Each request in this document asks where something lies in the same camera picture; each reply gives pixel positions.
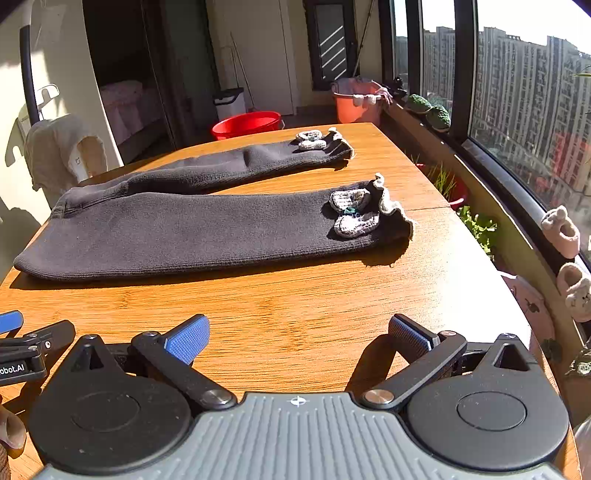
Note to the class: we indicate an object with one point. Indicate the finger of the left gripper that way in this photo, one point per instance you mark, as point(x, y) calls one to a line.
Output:
point(11, 322)

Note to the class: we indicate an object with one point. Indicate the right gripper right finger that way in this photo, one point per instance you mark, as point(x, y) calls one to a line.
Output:
point(430, 357)

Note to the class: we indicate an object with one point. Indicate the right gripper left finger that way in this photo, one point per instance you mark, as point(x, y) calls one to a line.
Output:
point(168, 357)

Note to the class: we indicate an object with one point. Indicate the dark grey knit pants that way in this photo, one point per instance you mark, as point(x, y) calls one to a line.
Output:
point(181, 218)

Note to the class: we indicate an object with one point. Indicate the pink baby shoe lower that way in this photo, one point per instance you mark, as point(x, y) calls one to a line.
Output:
point(574, 287)

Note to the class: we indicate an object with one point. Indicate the pink baby shoe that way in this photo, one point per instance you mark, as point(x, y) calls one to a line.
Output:
point(574, 287)
point(561, 232)

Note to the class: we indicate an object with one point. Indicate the red flower pot with grass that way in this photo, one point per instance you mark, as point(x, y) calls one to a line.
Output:
point(451, 186)

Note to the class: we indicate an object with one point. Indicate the cream cloth on mop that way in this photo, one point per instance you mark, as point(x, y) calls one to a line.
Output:
point(62, 152)

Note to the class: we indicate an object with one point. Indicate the pink baby shoe upper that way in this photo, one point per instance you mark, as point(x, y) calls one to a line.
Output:
point(561, 232)

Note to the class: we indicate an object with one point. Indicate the green moss plant right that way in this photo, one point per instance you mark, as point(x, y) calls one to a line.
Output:
point(439, 119)

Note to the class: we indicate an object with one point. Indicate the green moss plant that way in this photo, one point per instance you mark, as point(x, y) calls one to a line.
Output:
point(418, 104)
point(439, 119)

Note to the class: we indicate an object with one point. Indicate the red plastic basin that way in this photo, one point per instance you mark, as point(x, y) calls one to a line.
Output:
point(247, 124)

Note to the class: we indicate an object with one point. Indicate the pink bed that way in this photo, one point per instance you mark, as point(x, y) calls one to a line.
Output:
point(130, 107)

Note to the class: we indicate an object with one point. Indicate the green moss plant left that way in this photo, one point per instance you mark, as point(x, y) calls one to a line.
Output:
point(418, 104)

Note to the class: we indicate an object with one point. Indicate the white trash bin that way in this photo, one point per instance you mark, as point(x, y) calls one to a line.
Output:
point(229, 103)

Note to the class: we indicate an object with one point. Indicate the orange plastic bucket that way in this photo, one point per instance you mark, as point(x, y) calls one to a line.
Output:
point(359, 100)

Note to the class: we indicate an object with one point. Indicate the black and white mop handle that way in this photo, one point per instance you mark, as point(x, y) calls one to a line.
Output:
point(26, 73)

